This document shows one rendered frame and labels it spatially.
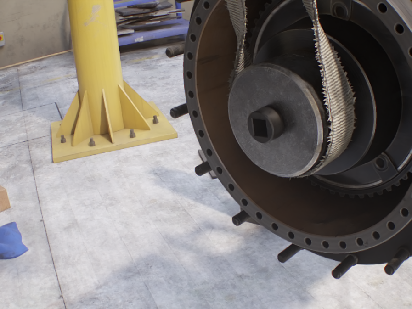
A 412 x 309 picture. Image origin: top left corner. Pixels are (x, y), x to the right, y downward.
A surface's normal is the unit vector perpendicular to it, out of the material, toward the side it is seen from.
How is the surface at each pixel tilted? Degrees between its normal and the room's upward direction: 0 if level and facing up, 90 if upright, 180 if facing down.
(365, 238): 90
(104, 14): 90
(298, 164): 90
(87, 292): 0
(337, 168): 90
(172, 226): 0
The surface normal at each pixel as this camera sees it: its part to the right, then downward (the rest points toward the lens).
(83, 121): 0.87, 0.11
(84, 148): -0.11, -0.92
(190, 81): -0.69, 0.35
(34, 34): 0.34, 0.33
